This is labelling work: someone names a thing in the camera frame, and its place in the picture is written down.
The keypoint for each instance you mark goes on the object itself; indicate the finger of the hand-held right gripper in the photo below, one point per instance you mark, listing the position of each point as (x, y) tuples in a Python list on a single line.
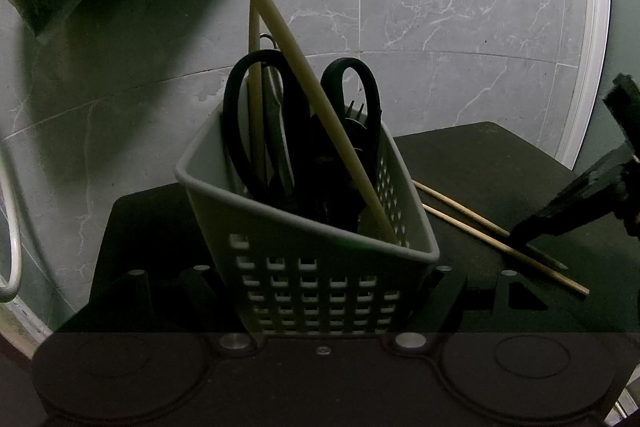
[(575, 202)]

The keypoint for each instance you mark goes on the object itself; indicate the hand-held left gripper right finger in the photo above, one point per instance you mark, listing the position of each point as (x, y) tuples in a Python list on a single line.
[(445, 298)]

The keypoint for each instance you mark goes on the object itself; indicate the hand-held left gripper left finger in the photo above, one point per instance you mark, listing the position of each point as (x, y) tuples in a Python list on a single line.
[(205, 303)]

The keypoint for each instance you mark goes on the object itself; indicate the plain wooden chopstick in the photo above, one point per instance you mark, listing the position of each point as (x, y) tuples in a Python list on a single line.
[(280, 27), (480, 239)]

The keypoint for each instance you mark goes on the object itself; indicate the white perforated utensil holder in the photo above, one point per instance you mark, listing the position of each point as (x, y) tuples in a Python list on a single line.
[(325, 287)]

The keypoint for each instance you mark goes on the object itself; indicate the metal fork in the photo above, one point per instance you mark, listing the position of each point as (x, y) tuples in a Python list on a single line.
[(357, 109)]

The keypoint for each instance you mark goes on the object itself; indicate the white wall trim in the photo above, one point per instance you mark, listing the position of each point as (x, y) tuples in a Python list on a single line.
[(597, 32)]

